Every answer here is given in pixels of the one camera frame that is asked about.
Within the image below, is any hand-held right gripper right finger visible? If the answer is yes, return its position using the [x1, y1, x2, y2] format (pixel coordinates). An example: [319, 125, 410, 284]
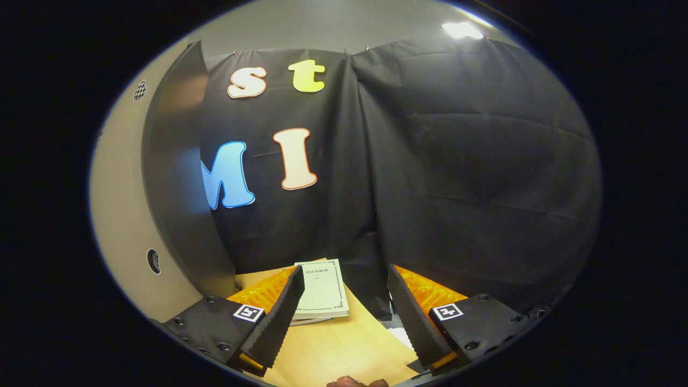
[387, 263, 530, 376]

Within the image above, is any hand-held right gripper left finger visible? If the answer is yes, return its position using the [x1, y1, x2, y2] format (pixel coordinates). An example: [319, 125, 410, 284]
[164, 264, 306, 377]

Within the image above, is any white cabinet door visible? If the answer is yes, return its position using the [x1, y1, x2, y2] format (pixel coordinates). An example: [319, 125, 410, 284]
[89, 46, 207, 323]

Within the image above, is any dark grey cabinet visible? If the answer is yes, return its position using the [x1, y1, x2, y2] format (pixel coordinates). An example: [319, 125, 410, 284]
[141, 40, 237, 299]

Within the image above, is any pale green book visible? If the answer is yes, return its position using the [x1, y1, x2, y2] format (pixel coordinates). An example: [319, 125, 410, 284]
[293, 259, 350, 319]

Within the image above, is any black backdrop cloth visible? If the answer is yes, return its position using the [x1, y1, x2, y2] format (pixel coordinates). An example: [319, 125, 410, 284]
[199, 38, 603, 320]

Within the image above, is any ceiling light panel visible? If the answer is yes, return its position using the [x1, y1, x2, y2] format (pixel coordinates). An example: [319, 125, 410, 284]
[441, 21, 484, 40]

